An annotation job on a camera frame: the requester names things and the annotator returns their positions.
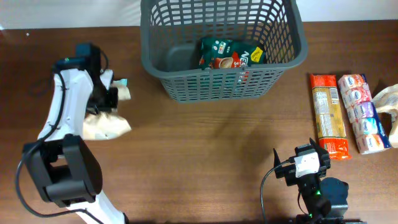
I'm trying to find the multicolour tissue pack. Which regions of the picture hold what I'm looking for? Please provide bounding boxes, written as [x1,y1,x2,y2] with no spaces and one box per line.
[338,74,392,154]

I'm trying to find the crumpled beige bag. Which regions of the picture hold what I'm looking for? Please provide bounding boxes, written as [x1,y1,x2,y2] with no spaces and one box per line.
[373,84,397,148]

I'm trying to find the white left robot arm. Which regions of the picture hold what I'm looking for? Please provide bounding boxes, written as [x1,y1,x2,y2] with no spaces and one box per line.
[14,43,129,223]

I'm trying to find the green coffee mix bag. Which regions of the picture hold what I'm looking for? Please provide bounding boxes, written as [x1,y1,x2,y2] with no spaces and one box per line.
[199,37,266,70]

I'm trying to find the orange biscuit package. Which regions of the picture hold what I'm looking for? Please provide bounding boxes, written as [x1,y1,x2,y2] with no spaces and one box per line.
[310,74,351,160]

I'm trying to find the beige paper bag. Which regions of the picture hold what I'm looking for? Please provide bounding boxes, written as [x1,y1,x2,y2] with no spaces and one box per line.
[82,80,132,141]

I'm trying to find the teal snack packet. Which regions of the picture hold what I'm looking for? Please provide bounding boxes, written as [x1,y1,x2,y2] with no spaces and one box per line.
[115,78,128,86]

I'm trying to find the grey plastic basket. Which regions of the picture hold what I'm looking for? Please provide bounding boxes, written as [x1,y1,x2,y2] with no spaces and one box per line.
[140,0,308,103]

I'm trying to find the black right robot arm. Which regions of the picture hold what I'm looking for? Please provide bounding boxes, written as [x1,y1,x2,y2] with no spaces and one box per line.
[273,139,365,224]

